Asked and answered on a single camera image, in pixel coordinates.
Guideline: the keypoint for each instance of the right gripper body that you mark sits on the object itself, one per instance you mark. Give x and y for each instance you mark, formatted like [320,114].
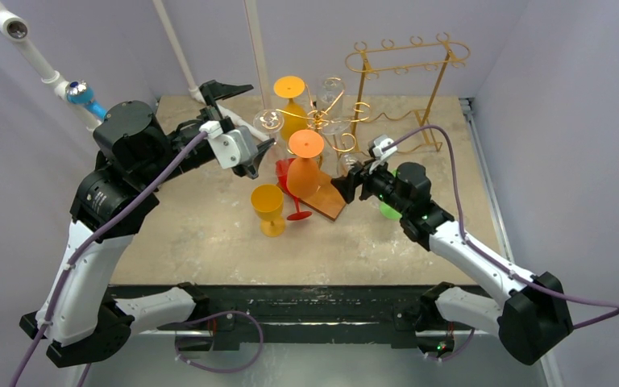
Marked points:
[361,178]

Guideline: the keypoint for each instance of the orange goblet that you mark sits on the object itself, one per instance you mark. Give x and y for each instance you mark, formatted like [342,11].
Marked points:
[303,174]

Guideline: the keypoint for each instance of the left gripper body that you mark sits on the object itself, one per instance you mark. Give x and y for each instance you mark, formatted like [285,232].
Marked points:
[207,112]

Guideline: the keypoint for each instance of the gold rectangular wire rack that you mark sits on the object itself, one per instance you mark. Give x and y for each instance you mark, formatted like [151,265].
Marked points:
[381,63]

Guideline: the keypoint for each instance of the gold scroll wine glass rack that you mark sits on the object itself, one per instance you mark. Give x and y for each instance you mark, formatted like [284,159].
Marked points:
[326,201]

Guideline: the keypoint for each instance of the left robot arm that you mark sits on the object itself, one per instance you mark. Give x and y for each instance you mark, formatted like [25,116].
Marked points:
[81,320]

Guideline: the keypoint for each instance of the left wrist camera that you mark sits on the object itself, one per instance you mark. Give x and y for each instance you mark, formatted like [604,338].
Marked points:
[235,148]

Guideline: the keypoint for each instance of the clear wine glass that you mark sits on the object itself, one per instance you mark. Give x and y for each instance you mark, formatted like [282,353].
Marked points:
[347,161]
[270,122]
[329,103]

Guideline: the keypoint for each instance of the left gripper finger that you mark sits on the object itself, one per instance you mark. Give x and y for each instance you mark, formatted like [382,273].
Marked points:
[251,158]
[213,91]

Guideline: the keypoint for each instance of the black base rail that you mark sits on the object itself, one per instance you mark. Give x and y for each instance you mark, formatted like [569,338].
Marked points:
[317,314]

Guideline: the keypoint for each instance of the green goblet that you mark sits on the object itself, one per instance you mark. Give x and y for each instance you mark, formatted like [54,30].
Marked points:
[388,212]

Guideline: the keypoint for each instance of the white PVC pipe assembly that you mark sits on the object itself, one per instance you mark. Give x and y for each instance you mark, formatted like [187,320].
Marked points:
[16,30]

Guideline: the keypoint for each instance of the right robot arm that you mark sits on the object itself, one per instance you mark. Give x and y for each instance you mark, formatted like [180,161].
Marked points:
[525,311]

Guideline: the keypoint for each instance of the yellow goblet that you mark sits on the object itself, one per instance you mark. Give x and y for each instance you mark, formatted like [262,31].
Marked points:
[268,203]
[295,118]

